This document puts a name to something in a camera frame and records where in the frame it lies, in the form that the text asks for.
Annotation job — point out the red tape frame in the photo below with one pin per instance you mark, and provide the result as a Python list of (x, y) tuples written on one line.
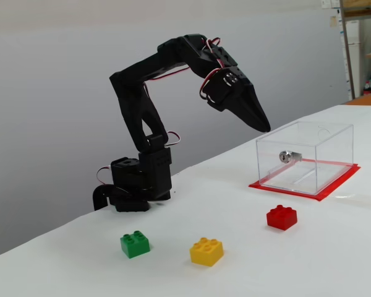
[(281, 190)]

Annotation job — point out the red capped soda bottle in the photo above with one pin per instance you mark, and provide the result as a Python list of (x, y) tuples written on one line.
[(366, 89)]

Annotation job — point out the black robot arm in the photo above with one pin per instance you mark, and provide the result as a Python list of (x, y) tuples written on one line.
[(133, 92)]

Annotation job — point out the metal shelf rack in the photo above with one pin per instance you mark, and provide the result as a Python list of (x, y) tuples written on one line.
[(346, 46)]

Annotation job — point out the yellow lego brick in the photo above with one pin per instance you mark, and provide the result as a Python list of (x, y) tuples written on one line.
[(205, 253)]

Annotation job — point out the paper note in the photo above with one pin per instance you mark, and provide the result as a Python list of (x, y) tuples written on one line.
[(333, 21)]

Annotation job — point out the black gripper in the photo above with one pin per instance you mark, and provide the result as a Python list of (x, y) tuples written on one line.
[(242, 87)]

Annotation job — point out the red lego brick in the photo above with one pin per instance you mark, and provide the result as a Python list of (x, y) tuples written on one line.
[(281, 219)]

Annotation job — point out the orange table top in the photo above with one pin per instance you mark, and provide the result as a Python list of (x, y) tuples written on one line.
[(368, 99)]

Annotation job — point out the transparent plastic box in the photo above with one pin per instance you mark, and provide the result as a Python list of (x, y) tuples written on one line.
[(327, 145)]

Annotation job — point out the white cabinet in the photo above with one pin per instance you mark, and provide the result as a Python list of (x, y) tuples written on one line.
[(354, 34)]

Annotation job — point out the green lego brick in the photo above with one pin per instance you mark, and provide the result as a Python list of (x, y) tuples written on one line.
[(134, 247)]

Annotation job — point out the black table clamp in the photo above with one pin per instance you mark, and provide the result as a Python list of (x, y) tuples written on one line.
[(99, 198)]

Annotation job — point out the silver cam lock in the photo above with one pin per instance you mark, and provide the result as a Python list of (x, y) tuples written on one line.
[(284, 157)]

